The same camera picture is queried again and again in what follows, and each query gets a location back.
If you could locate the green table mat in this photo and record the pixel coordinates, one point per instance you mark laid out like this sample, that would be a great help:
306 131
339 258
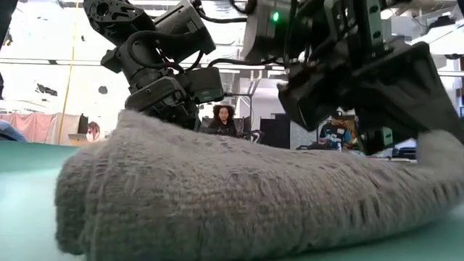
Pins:
21 203

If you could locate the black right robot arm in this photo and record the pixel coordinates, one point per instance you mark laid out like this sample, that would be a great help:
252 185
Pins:
268 29

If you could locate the small black panel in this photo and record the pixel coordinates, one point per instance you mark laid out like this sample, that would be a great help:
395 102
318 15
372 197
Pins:
83 124

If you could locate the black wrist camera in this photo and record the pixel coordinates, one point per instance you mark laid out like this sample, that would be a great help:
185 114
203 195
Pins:
204 85
301 105

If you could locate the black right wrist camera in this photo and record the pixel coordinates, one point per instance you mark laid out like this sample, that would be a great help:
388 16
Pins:
301 105

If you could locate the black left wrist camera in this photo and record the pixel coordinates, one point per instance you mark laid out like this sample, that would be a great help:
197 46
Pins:
204 85

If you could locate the grey towel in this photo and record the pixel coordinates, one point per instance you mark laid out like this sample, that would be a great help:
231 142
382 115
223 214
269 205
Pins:
217 199

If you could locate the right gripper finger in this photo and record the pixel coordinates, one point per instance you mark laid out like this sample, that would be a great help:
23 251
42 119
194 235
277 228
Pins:
409 94

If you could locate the silver laptop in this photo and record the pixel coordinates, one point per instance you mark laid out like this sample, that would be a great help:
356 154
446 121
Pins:
77 138

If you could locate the black partition panel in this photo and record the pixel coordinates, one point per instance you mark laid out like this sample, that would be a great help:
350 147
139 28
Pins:
273 132

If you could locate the yellow pole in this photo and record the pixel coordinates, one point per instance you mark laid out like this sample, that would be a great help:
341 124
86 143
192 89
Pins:
67 90

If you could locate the pink curtain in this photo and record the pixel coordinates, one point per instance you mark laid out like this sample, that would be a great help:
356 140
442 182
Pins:
29 127

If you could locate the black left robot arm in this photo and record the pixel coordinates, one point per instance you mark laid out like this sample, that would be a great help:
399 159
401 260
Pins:
119 21

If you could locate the person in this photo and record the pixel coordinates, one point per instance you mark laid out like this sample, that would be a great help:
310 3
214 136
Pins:
93 131
11 132
223 121
335 134

